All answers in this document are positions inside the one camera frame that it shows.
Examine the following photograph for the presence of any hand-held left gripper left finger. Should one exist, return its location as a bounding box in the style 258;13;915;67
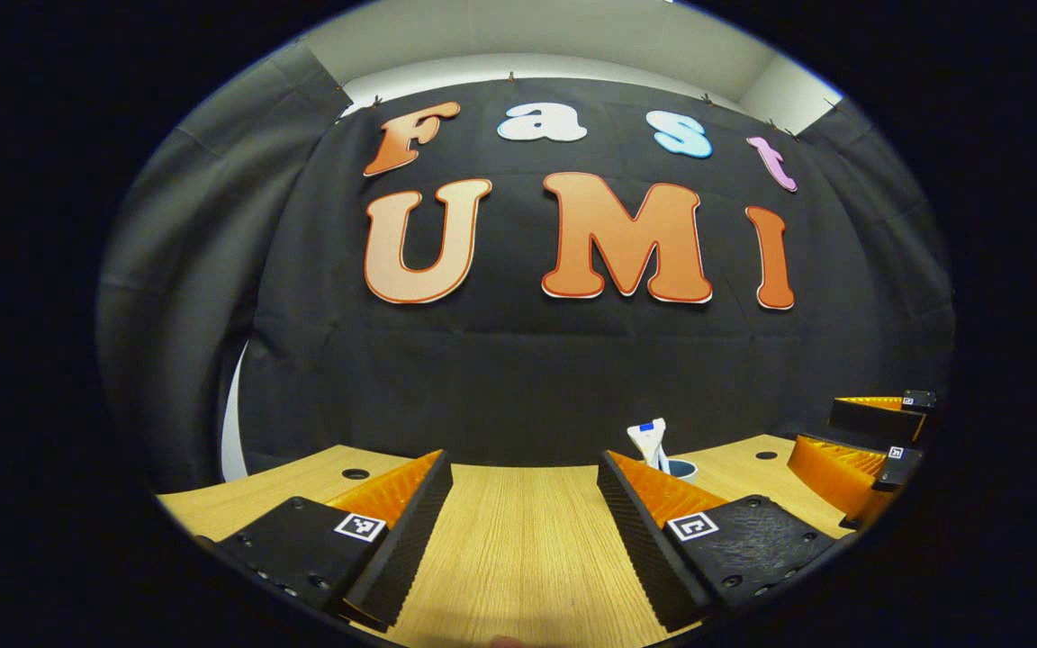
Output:
197;448;455;632

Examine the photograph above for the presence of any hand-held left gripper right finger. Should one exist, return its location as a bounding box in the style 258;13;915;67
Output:
597;450;837;634

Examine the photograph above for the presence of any white toothpaste tube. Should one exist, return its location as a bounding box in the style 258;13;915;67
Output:
626;418;672;476

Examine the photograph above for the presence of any wooden desktop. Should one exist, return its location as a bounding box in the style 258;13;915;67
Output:
157;435;897;648

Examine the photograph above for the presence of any black backdrop cloth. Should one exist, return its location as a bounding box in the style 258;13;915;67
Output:
95;40;956;496

